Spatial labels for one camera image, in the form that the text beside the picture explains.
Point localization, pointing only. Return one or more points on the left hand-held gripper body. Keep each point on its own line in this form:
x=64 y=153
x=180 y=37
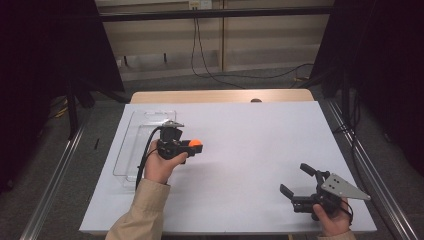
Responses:
x=170 y=146

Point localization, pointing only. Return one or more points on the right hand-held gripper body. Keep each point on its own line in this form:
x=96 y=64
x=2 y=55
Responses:
x=336 y=188

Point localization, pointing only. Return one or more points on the clear plastic tray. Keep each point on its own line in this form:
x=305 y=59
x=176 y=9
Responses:
x=133 y=146

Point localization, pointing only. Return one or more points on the person's left hand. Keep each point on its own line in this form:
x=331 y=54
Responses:
x=160 y=170

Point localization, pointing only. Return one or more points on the person's right hand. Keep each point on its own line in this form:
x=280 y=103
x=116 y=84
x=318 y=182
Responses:
x=331 y=221

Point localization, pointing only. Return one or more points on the light wooden table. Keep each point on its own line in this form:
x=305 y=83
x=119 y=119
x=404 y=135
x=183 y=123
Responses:
x=200 y=96

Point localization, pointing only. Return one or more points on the white table board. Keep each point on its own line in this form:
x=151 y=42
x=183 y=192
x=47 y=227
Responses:
x=250 y=140

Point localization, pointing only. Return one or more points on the small black floor item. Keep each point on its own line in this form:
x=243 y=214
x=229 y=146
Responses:
x=96 y=144

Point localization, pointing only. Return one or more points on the black metal stand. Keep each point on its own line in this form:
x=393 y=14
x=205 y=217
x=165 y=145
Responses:
x=71 y=113

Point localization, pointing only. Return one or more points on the black horizontal bar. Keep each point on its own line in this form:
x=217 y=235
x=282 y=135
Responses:
x=216 y=13

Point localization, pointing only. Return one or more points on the black curtain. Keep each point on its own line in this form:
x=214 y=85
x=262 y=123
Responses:
x=383 y=50
x=40 y=50

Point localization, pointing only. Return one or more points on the aluminium floor rail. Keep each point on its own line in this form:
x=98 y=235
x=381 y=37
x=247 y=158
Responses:
x=366 y=166
x=50 y=196

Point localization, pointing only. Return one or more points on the white wall socket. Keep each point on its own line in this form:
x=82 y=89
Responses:
x=200 y=4

